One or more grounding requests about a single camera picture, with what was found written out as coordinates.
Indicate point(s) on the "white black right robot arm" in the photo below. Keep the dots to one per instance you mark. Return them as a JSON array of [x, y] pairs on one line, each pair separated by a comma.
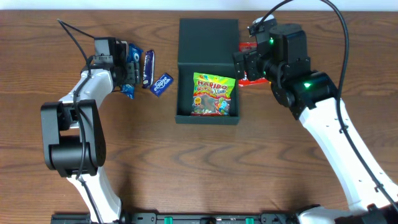
[[280, 56]]

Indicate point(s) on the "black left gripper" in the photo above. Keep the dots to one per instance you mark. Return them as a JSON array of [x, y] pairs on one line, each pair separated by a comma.
[[132, 73]]

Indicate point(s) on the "blue Oreo cookie pack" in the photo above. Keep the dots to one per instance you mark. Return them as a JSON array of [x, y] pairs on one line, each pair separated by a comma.
[[133, 68]]

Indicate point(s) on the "Haribo gummy bag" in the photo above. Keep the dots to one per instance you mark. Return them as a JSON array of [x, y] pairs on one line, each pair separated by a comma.
[[211, 94]]

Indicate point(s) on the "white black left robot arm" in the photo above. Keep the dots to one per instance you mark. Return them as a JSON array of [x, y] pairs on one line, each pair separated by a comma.
[[73, 137]]

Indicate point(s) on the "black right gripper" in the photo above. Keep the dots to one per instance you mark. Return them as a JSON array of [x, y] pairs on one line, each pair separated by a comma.
[[241, 66]]

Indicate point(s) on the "dark purple chocolate bar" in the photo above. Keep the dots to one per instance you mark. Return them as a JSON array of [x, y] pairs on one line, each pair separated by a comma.
[[148, 72]]

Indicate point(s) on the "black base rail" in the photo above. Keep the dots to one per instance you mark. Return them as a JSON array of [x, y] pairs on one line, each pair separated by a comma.
[[152, 218]]

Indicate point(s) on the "blue Eclipse mint tin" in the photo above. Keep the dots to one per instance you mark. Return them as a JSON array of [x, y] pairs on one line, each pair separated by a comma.
[[161, 84]]

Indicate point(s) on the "black open gift box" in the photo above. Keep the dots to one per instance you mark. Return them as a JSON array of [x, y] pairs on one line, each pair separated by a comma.
[[206, 46]]

